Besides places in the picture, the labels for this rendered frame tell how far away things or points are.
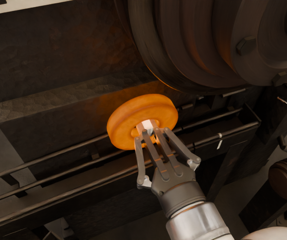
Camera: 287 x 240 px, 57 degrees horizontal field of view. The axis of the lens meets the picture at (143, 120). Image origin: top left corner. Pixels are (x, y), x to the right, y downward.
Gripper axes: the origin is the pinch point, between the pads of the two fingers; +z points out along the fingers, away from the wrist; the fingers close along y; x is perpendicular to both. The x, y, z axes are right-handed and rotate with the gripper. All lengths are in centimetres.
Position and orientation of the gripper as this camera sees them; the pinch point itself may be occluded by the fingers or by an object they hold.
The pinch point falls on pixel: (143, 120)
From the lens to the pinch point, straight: 55.2
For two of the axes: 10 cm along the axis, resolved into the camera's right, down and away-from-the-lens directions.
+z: -3.7, -7.6, 5.4
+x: 0.2, -5.9, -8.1
